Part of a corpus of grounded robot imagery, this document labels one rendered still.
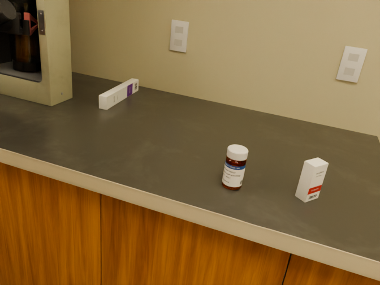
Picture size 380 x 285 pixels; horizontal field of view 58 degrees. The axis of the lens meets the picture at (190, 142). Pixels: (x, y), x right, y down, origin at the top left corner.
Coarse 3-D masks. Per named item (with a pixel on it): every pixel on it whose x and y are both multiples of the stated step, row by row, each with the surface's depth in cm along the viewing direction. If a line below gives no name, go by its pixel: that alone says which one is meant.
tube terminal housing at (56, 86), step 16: (48, 0) 100; (64, 0) 107; (48, 16) 102; (64, 16) 109; (48, 32) 103; (64, 32) 110; (48, 48) 105; (64, 48) 112; (48, 64) 107; (64, 64) 114; (0, 80) 116; (16, 80) 114; (48, 80) 109; (64, 80) 116; (16, 96) 116; (32, 96) 114; (48, 96) 112; (64, 96) 118
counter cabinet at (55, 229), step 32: (0, 192) 95; (32, 192) 90; (64, 192) 86; (96, 192) 83; (0, 224) 100; (32, 224) 95; (64, 224) 91; (96, 224) 87; (128, 224) 83; (160, 224) 80; (192, 224) 76; (0, 256) 106; (32, 256) 101; (64, 256) 96; (96, 256) 91; (128, 256) 87; (160, 256) 83; (192, 256) 80; (224, 256) 77; (256, 256) 74; (288, 256) 71
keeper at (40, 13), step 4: (40, 12) 101; (40, 16) 101; (40, 20) 102; (44, 20) 101; (40, 24) 102; (44, 24) 102; (40, 28) 103; (44, 28) 102; (40, 32) 103; (44, 32) 103
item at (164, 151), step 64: (0, 128) 94; (64, 128) 98; (128, 128) 103; (192, 128) 108; (256, 128) 114; (320, 128) 121; (128, 192) 75; (192, 192) 76; (256, 192) 78; (320, 192) 81; (320, 256) 65
